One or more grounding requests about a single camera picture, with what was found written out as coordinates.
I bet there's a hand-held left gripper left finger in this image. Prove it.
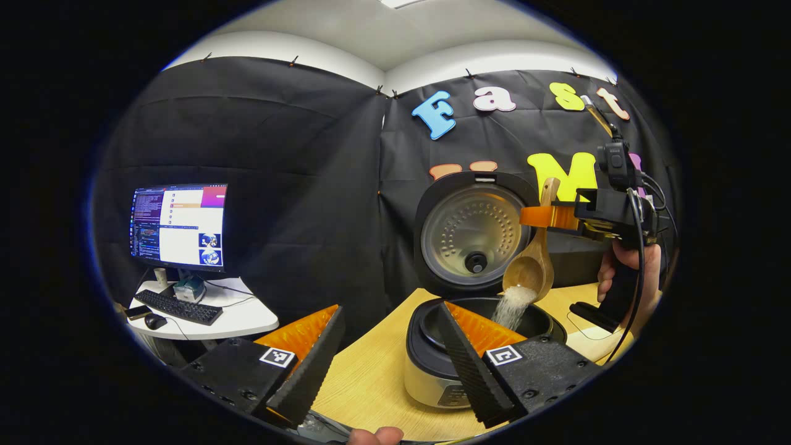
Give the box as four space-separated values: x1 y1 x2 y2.
179 304 345 429

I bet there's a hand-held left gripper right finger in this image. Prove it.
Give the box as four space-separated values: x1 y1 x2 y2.
437 301 603 428

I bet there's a wooden spoon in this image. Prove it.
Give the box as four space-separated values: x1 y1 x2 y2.
502 177 562 303

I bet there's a white rice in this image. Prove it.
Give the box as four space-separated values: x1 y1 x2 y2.
491 284 538 331

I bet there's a black silver rice cooker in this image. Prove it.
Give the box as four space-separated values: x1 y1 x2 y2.
404 171 568 410

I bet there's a white side table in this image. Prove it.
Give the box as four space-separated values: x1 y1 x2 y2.
127 277 280 368

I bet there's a teal box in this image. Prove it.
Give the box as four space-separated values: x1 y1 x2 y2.
172 276 206 303

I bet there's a black keyboard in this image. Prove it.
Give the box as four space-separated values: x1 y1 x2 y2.
134 289 224 326

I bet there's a black backdrop cloth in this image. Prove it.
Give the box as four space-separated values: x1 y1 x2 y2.
93 56 680 347

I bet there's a computer monitor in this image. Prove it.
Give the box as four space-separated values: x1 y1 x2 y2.
129 183 228 282

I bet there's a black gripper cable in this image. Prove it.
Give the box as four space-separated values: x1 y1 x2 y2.
606 185 648 364

